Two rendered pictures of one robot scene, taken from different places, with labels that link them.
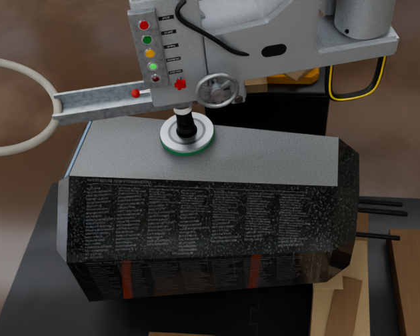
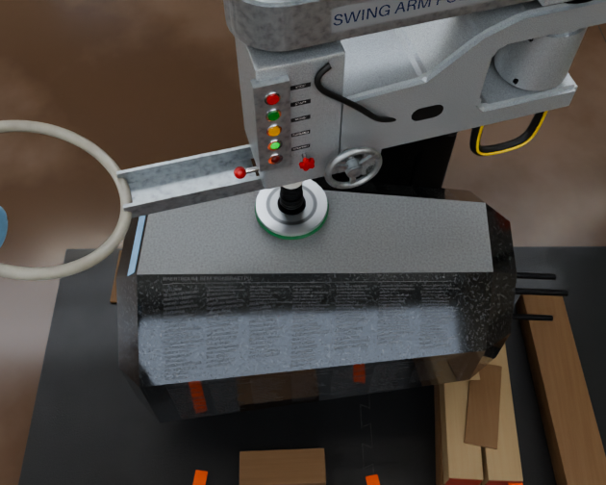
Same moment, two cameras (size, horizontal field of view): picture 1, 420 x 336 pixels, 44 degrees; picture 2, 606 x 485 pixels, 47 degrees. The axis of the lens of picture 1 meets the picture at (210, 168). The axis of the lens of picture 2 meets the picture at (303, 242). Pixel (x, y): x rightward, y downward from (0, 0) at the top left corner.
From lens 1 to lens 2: 0.48 m
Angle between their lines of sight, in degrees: 11
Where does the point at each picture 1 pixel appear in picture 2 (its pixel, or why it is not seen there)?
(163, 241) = (269, 351)
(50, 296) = (92, 411)
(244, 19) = (394, 76)
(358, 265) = not seen: hidden behind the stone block
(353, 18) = (527, 66)
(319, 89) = not seen: hidden behind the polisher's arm
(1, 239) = (8, 336)
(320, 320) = (456, 421)
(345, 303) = (485, 397)
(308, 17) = (477, 71)
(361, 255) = not seen: hidden behind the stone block
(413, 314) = (559, 399)
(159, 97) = (273, 177)
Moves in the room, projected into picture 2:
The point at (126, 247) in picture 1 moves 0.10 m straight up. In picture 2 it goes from (220, 363) to (217, 349)
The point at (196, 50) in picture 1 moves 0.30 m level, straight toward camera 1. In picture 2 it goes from (331, 120) to (366, 226)
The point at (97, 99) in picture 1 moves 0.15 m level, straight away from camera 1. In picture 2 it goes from (175, 173) to (155, 136)
